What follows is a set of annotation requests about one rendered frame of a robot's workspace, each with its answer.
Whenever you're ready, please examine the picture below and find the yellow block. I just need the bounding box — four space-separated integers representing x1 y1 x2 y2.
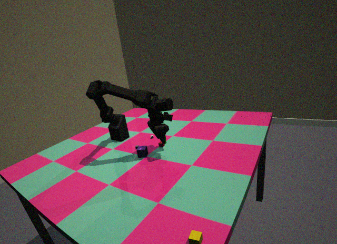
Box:
189 230 203 244

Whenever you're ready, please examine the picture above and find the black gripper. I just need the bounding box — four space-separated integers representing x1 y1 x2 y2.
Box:
147 111 169 144

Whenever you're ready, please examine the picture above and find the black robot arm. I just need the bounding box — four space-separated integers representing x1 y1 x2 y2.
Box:
86 80 173 126

